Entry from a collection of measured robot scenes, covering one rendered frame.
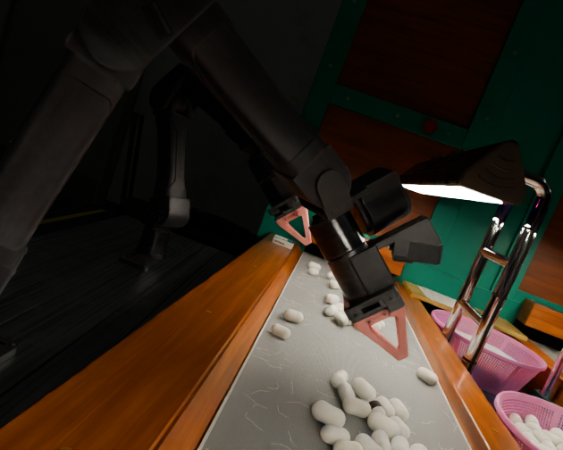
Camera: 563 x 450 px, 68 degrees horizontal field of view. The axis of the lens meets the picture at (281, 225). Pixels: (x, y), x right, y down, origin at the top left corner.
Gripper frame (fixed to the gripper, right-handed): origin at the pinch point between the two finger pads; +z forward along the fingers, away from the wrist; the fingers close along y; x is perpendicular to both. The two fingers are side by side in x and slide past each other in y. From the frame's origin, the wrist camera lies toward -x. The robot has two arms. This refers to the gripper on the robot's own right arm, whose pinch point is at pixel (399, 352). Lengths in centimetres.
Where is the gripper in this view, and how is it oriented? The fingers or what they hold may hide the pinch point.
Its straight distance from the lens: 57.5
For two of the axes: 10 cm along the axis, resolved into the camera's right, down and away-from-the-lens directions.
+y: 1.4, -0.9, 9.9
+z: 4.7, 8.8, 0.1
